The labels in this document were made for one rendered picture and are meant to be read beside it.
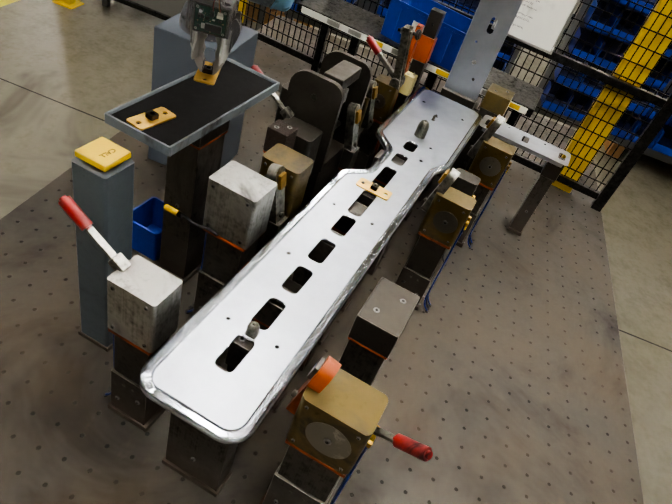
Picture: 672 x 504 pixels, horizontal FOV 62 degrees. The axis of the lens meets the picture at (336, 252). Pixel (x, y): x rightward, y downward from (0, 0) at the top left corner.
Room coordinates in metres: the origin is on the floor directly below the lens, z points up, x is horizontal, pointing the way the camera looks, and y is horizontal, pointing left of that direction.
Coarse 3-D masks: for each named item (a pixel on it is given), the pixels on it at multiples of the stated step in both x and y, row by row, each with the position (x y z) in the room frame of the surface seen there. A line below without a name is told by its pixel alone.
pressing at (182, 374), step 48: (432, 96) 1.71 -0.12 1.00; (384, 144) 1.32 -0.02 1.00; (432, 144) 1.40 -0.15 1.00; (336, 192) 1.03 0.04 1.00; (288, 240) 0.82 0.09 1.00; (336, 240) 0.87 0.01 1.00; (384, 240) 0.93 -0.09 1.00; (240, 288) 0.66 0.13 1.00; (336, 288) 0.74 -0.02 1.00; (192, 336) 0.53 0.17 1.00; (240, 336) 0.57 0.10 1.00; (288, 336) 0.60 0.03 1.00; (144, 384) 0.43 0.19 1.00; (192, 384) 0.45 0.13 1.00; (240, 384) 0.48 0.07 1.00; (240, 432) 0.41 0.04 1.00
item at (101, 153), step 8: (88, 144) 0.69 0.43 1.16; (96, 144) 0.70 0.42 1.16; (104, 144) 0.71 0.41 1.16; (112, 144) 0.71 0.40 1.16; (80, 152) 0.67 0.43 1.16; (88, 152) 0.68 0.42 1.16; (96, 152) 0.68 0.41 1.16; (104, 152) 0.69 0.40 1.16; (112, 152) 0.70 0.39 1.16; (120, 152) 0.70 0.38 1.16; (128, 152) 0.71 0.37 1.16; (88, 160) 0.66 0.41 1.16; (96, 160) 0.66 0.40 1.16; (104, 160) 0.67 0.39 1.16; (112, 160) 0.68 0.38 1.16; (120, 160) 0.69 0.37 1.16; (104, 168) 0.66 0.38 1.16
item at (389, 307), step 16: (384, 288) 0.75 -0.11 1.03; (400, 288) 0.77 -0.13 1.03; (368, 304) 0.70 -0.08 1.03; (384, 304) 0.71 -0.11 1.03; (400, 304) 0.73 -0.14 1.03; (416, 304) 0.74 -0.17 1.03; (368, 320) 0.66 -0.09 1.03; (384, 320) 0.68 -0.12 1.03; (400, 320) 0.69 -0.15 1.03; (352, 336) 0.66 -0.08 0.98; (368, 336) 0.66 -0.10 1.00; (384, 336) 0.65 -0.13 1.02; (352, 352) 0.67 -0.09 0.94; (368, 352) 0.66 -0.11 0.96; (384, 352) 0.65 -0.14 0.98; (352, 368) 0.66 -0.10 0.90; (368, 368) 0.66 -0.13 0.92; (368, 384) 0.65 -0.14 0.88
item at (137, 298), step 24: (144, 264) 0.58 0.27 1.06; (120, 288) 0.53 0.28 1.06; (144, 288) 0.54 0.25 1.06; (168, 288) 0.56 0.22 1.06; (120, 312) 0.53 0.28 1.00; (144, 312) 0.52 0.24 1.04; (168, 312) 0.55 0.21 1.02; (120, 336) 0.53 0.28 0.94; (144, 336) 0.52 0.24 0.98; (168, 336) 0.55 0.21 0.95; (120, 360) 0.53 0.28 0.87; (144, 360) 0.52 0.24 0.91; (120, 384) 0.53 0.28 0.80; (120, 408) 0.53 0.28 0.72; (144, 408) 0.52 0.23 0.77
